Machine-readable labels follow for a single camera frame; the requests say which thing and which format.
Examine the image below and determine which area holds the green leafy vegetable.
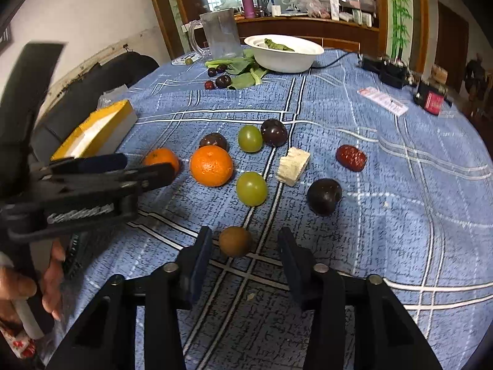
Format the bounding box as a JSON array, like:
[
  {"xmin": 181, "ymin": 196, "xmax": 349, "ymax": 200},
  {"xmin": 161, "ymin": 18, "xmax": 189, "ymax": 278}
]
[{"xmin": 204, "ymin": 37, "xmax": 296, "ymax": 90}]

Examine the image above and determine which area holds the wooden sideboard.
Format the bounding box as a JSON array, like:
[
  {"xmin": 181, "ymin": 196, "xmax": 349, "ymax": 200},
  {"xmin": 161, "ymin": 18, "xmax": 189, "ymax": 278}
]
[{"xmin": 236, "ymin": 17, "xmax": 387, "ymax": 56}]

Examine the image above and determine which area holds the white foam block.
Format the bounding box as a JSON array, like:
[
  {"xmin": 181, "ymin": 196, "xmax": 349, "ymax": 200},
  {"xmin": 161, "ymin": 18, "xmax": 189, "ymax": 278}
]
[{"xmin": 276, "ymin": 147, "xmax": 310, "ymax": 187}]

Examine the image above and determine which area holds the white foam tray yellow rim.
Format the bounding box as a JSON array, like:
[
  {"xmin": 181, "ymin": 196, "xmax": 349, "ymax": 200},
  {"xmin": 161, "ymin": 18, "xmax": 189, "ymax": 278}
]
[{"xmin": 50, "ymin": 99, "xmax": 138, "ymax": 161}]

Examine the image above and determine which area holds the black power adapter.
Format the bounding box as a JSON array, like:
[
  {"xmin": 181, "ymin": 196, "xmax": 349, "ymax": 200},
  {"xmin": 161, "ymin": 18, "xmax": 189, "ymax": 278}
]
[{"xmin": 359, "ymin": 55, "xmax": 411, "ymax": 89}]

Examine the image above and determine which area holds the red jar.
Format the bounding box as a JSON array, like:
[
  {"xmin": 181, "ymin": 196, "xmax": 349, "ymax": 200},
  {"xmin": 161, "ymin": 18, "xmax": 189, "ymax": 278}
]
[{"xmin": 414, "ymin": 79, "xmax": 447, "ymax": 116}]

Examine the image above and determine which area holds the purple thermos bottle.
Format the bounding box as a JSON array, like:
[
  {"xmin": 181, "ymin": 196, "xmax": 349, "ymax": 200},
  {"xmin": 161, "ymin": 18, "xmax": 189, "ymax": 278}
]
[{"xmin": 242, "ymin": 0, "xmax": 256, "ymax": 19}]

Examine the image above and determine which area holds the smaller orange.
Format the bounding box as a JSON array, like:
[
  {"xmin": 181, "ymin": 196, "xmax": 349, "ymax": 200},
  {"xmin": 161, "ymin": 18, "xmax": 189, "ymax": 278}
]
[{"xmin": 143, "ymin": 148, "xmax": 180, "ymax": 174}]

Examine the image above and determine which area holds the blue plaid tablecloth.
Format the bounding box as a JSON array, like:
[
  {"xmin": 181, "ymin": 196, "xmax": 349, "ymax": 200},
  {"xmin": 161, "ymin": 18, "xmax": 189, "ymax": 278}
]
[{"xmin": 39, "ymin": 50, "xmax": 492, "ymax": 369}]

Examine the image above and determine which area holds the white paper packet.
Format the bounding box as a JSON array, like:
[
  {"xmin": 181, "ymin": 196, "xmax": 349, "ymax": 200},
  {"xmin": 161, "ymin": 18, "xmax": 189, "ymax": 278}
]
[{"xmin": 358, "ymin": 87, "xmax": 409, "ymax": 117}]

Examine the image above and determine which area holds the brown kiwi fruit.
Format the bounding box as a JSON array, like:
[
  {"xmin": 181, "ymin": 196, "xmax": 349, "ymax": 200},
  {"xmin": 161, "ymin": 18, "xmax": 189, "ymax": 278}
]
[{"xmin": 219, "ymin": 226, "xmax": 252, "ymax": 257}]

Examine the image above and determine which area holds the black leather sofa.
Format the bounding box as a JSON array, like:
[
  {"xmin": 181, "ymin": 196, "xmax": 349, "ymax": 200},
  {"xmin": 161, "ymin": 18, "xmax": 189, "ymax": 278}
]
[{"xmin": 31, "ymin": 52, "xmax": 159, "ymax": 163}]

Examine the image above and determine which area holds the red date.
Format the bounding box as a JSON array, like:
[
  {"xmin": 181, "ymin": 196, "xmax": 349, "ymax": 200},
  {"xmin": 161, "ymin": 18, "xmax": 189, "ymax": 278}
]
[{"xmin": 336, "ymin": 145, "xmax": 367, "ymax": 172}]

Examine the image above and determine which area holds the person's left hand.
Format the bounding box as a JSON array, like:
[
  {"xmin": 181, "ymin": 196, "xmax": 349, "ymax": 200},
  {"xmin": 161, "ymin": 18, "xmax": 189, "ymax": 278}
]
[{"xmin": 1, "ymin": 239, "xmax": 65, "ymax": 328}]

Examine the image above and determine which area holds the dark cherry near vegetable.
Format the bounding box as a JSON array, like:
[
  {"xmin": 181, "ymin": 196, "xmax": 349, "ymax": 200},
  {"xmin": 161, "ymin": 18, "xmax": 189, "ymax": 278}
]
[{"xmin": 215, "ymin": 74, "xmax": 232, "ymax": 88}]

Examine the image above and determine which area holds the clear plastic pitcher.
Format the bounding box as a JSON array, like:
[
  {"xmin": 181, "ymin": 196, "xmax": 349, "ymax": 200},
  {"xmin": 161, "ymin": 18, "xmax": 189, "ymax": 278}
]
[{"xmin": 187, "ymin": 8, "xmax": 242, "ymax": 59}]

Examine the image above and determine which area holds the green grape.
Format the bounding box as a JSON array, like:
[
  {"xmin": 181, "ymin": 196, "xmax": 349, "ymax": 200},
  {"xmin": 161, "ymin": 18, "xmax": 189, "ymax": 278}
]
[
  {"xmin": 236, "ymin": 171, "xmax": 267, "ymax": 206},
  {"xmin": 238, "ymin": 125, "xmax": 263, "ymax": 153}
]

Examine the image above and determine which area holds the white bowl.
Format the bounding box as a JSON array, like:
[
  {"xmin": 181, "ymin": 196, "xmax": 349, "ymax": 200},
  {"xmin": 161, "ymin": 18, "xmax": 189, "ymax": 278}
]
[{"xmin": 244, "ymin": 34, "xmax": 324, "ymax": 74}]

